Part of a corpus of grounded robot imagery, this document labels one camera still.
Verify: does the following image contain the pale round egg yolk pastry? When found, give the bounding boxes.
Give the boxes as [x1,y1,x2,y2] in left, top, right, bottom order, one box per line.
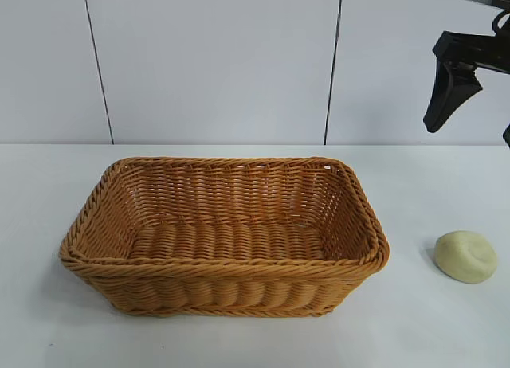
[433,229,499,284]

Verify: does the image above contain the tan woven wicker basket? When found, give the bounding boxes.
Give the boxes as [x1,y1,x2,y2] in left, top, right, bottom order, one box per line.
[58,155,391,317]

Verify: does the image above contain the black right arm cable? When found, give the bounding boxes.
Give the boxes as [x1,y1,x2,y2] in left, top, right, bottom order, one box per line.
[492,11,510,37]

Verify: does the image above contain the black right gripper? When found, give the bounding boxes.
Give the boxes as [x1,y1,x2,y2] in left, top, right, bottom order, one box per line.
[423,31,510,148]

